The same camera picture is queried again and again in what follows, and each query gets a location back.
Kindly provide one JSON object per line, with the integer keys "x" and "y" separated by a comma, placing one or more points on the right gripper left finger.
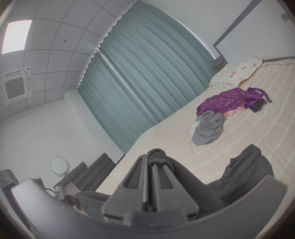
{"x": 128, "y": 193}

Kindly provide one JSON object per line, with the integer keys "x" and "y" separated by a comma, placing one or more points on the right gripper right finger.
{"x": 171, "y": 195}

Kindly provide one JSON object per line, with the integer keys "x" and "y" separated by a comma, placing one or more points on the black top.
{"x": 247, "y": 173}

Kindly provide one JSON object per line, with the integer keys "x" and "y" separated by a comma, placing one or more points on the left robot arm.
{"x": 8, "y": 179}

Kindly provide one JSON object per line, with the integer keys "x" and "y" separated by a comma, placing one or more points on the bed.
{"x": 262, "y": 133}

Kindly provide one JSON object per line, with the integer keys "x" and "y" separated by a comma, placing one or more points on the black chest of drawers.
{"x": 95, "y": 170}

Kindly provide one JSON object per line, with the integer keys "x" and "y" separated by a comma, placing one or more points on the round white-framed mirror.
{"x": 59, "y": 165}

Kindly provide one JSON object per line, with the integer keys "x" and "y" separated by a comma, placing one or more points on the grey garment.
{"x": 209, "y": 126}

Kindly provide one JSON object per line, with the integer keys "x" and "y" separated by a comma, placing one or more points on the blue-green curtain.
{"x": 157, "y": 58}
{"x": 112, "y": 101}

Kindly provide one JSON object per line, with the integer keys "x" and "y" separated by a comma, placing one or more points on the pink garment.
{"x": 233, "y": 112}

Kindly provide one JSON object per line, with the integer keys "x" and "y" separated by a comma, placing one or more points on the purple satin garment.
{"x": 224, "y": 101}

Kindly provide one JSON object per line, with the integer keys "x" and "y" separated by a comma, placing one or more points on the small black garment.
{"x": 258, "y": 106}

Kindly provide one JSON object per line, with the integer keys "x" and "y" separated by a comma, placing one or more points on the white printed pillow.
{"x": 233, "y": 72}

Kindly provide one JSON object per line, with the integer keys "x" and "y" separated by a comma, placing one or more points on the grey bedside table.
{"x": 217, "y": 63}

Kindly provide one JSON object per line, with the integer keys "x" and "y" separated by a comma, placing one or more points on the ceiling air conditioner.
{"x": 15, "y": 86}

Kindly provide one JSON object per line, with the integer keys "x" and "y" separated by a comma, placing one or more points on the ceiling light panel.
{"x": 16, "y": 36}

